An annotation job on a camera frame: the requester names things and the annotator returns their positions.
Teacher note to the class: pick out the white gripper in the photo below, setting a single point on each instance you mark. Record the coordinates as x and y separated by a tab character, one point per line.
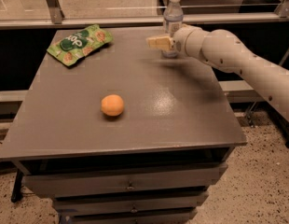
181	42

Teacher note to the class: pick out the blue plastic water bottle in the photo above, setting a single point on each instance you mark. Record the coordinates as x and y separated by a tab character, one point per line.
172	17

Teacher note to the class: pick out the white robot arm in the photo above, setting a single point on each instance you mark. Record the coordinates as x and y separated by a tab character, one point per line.
224	51

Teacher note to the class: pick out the orange fruit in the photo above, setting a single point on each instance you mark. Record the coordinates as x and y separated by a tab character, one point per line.
112	105

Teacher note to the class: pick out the green snack bag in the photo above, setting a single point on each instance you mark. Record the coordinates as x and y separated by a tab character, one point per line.
79	45

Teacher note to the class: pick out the grey drawer cabinet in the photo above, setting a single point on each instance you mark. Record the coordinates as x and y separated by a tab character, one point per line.
152	164

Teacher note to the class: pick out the black table leg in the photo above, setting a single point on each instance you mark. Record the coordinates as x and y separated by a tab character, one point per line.
16	194

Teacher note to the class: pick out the metal railing frame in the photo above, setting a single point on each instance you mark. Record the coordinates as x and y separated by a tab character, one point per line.
235	91

